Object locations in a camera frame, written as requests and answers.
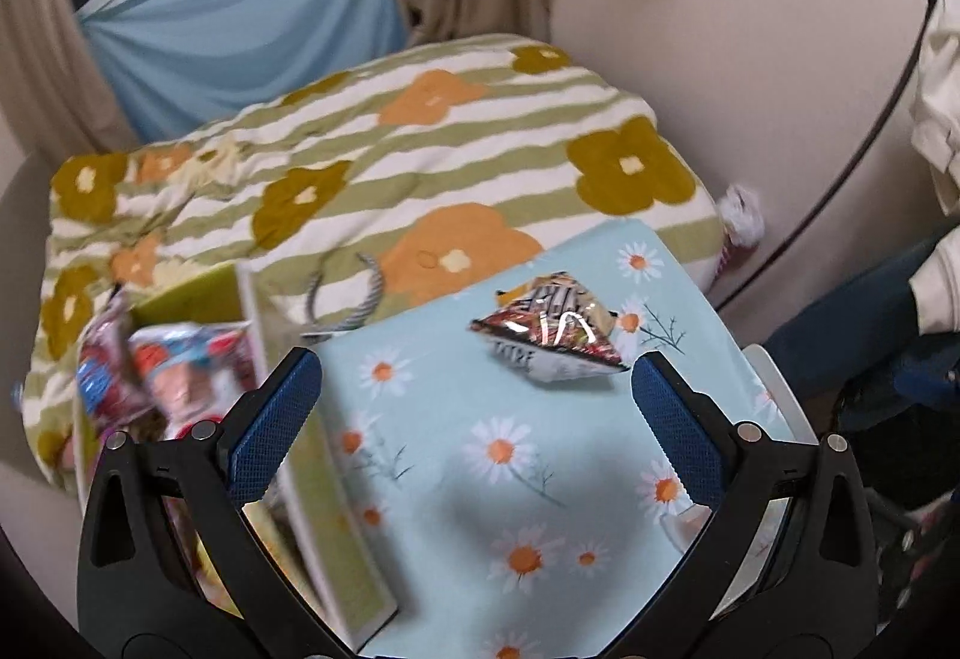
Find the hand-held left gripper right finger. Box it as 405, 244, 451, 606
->
600, 350, 880, 659

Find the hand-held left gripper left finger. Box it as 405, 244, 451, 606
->
75, 345, 353, 659

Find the yellow-green paper bag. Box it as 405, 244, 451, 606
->
71, 250, 398, 652

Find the beige black-lettered snack packet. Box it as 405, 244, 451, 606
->
469, 270, 631, 386

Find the pink snack packet red circle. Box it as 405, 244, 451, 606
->
127, 321, 252, 439

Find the maroon snack packet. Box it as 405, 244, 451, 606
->
75, 299, 151, 439

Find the person's leg in jeans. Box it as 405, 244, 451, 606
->
754, 231, 960, 397

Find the light blue daisy sheet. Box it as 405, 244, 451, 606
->
300, 218, 800, 659

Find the grey headboard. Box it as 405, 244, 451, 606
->
0, 145, 76, 540

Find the striped floral blanket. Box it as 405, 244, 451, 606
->
19, 32, 725, 502

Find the light blue cloth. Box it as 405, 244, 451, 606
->
79, 0, 410, 142

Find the person's white jacket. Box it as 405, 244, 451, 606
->
907, 0, 960, 334

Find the thin black curved cable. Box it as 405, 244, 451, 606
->
716, 0, 938, 311

